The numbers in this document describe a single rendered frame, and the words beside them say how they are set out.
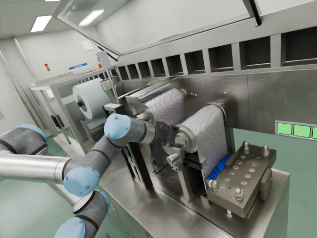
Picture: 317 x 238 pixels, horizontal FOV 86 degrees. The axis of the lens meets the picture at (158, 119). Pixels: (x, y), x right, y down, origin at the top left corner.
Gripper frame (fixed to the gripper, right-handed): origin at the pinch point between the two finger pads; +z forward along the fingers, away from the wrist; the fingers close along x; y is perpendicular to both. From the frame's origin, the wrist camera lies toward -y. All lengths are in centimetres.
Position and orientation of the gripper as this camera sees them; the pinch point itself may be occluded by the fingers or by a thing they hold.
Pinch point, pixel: (181, 146)
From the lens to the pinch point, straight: 74.8
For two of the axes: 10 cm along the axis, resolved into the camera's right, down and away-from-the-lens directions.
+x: -6.7, -1.2, 7.3
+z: 7.0, 2.3, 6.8
